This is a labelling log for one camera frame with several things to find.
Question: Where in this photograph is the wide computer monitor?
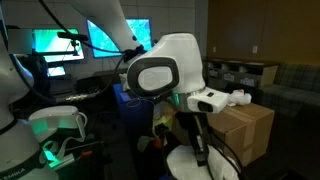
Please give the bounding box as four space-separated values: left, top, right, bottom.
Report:
32 28 85 63

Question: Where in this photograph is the flat pale sheet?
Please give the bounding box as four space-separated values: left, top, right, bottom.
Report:
119 92 133 102

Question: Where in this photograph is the large wall display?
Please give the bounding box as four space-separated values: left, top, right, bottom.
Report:
86 18 153 59

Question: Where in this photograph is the white cloth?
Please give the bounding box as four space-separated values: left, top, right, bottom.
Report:
165 143 242 180

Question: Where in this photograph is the thin white cable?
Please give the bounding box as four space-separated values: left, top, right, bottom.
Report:
125 97 156 109

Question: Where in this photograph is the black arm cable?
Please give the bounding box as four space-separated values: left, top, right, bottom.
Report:
0 0 148 105

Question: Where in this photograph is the black camera on stand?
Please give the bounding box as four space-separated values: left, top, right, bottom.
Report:
56 31 90 57

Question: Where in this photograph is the small lit screen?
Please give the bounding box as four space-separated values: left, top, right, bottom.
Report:
47 65 67 78

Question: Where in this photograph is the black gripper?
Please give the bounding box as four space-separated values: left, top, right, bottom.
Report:
174 110 212 168

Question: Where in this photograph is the red plush ball with tag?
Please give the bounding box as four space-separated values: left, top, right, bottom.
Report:
152 137 165 150

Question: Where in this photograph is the white crumpled bundle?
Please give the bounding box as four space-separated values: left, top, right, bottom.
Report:
119 72 130 92

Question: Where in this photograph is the green plaid sofa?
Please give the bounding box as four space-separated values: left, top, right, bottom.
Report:
258 63 320 118

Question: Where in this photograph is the black bulky chair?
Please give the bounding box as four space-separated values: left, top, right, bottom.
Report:
74 75 113 111

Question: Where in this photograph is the large cardboard box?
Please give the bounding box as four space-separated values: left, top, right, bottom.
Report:
173 102 275 168

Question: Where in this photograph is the seated person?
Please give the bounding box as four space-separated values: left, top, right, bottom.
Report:
8 28 51 98

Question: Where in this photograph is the orange-handled screwdriver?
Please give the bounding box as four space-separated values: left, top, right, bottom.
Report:
73 149 94 158

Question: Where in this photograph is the wooden cubby shelf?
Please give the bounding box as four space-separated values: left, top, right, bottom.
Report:
202 57 280 88

